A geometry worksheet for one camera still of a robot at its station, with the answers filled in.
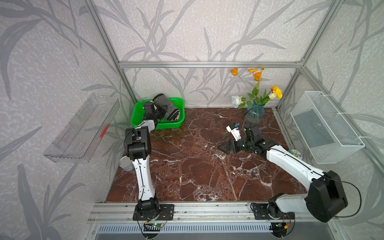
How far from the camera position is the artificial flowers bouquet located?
35.4 inches

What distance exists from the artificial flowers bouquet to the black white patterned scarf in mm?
388

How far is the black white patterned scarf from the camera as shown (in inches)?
39.8
